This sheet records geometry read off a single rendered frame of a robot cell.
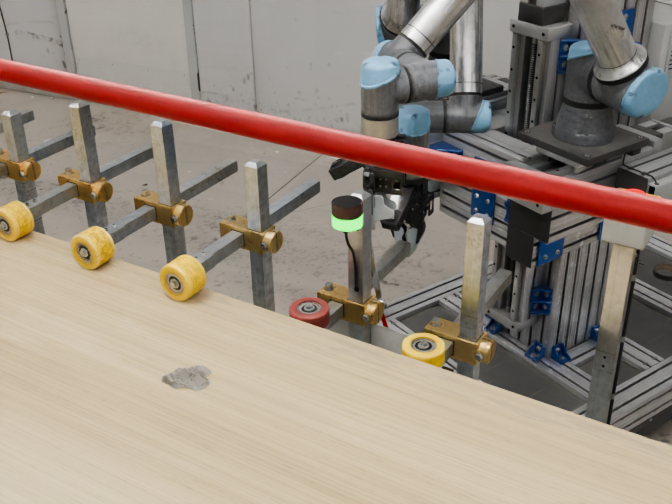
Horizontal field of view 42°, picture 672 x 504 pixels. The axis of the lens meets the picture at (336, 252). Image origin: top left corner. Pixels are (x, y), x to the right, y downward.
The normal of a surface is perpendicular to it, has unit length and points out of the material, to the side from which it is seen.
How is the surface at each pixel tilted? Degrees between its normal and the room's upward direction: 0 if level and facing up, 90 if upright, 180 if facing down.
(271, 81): 90
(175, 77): 91
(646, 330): 0
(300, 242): 0
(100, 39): 90
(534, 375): 0
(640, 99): 96
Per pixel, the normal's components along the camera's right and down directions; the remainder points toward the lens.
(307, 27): -0.42, 0.45
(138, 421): -0.01, -0.87
